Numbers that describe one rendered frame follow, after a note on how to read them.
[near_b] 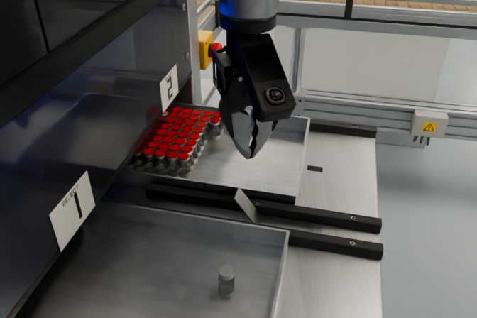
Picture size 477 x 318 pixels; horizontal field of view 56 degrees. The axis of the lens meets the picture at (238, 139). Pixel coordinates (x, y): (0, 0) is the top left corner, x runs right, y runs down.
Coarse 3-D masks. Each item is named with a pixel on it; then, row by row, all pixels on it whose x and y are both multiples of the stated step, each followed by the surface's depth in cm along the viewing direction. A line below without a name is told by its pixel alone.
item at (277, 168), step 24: (288, 120) 96; (216, 144) 92; (288, 144) 92; (216, 168) 85; (240, 168) 85; (264, 168) 85; (288, 168) 85; (216, 192) 77; (264, 192) 75; (288, 192) 79
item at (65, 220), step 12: (84, 180) 57; (72, 192) 55; (84, 192) 57; (60, 204) 52; (72, 204) 55; (84, 204) 58; (60, 216) 53; (72, 216) 55; (84, 216) 58; (60, 228) 53; (72, 228) 56; (60, 240) 53
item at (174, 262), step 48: (96, 240) 70; (144, 240) 70; (192, 240) 70; (240, 240) 70; (288, 240) 67; (48, 288) 62; (96, 288) 62; (144, 288) 62; (192, 288) 62; (240, 288) 62
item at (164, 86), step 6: (174, 66) 84; (174, 72) 84; (168, 78) 82; (174, 78) 85; (162, 84) 79; (168, 84) 82; (174, 84) 85; (162, 90) 79; (174, 90) 86; (162, 96) 80; (174, 96) 86; (162, 102) 80; (168, 102) 83; (162, 108) 81
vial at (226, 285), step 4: (220, 276) 59; (232, 276) 59; (220, 280) 59; (224, 280) 59; (228, 280) 59; (232, 280) 59; (220, 284) 60; (224, 284) 59; (228, 284) 59; (232, 284) 60; (220, 288) 60; (224, 288) 60; (228, 288) 60; (232, 288) 60; (220, 292) 61; (224, 292) 60; (228, 292) 60; (232, 292) 61; (220, 296) 61; (224, 296) 60; (228, 296) 60; (232, 296) 61
